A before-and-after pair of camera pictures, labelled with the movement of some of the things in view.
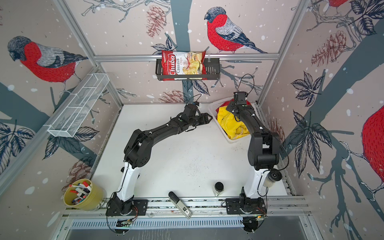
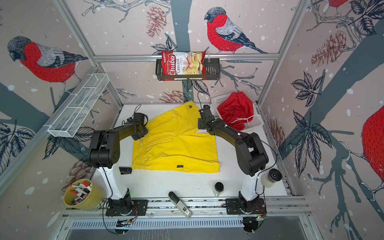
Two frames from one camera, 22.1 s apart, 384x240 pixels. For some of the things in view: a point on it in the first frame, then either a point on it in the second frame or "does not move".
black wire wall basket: (212, 72) does not move
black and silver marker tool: (179, 205) does not move
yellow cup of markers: (83, 194) does not move
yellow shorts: (233, 128) → (174, 140)
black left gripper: (204, 120) → (145, 131)
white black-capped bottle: (273, 176) does not move
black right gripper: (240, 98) → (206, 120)
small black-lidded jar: (218, 189) does not move
